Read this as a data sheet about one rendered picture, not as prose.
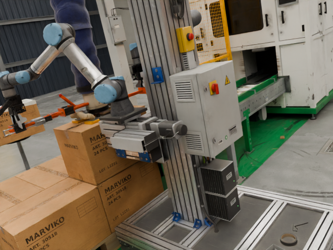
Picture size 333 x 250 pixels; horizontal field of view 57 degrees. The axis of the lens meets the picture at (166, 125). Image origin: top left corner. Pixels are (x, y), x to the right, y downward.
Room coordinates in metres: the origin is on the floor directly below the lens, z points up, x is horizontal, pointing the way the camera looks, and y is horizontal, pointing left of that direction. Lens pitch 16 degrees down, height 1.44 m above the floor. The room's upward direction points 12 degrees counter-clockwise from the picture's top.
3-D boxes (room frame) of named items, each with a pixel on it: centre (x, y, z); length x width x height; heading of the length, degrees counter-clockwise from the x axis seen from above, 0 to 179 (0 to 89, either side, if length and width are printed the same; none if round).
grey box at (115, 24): (3.75, 0.34, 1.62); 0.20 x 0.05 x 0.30; 135
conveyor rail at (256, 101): (3.18, -0.84, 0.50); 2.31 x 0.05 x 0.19; 135
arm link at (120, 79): (1.88, 0.26, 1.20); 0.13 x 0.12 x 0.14; 165
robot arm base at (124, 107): (1.89, 0.25, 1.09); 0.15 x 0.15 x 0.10
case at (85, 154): (2.31, 0.49, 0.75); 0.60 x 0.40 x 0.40; 134
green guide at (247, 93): (3.47, -1.05, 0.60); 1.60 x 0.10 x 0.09; 135
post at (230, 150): (2.63, -0.54, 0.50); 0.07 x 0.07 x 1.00; 45
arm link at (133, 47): (2.33, 0.11, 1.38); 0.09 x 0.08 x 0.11; 103
